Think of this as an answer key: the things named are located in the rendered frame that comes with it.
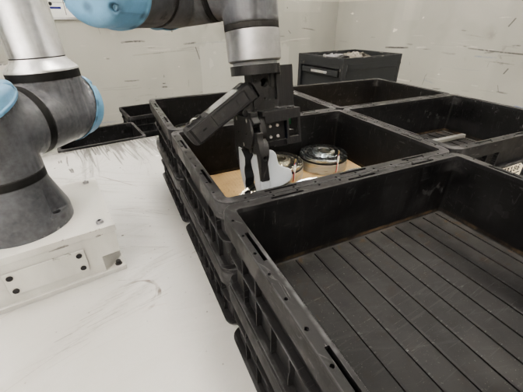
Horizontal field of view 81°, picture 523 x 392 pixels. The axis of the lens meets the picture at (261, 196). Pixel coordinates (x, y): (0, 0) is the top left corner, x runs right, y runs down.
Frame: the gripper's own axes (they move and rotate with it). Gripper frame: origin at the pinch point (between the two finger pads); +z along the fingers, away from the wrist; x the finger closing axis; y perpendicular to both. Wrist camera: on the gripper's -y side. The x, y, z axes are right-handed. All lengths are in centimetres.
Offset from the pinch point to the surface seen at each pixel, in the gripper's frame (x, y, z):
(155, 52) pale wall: 328, 35, -47
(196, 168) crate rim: -0.9, -8.8, -7.1
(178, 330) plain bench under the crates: -4.3, -16.4, 16.6
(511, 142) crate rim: -12.0, 46.5, -3.1
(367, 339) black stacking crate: -25.7, 0.7, 7.4
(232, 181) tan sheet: 12.9, 0.6, 1.0
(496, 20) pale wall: 159, 323, -43
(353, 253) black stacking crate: -14.5, 8.3, 5.7
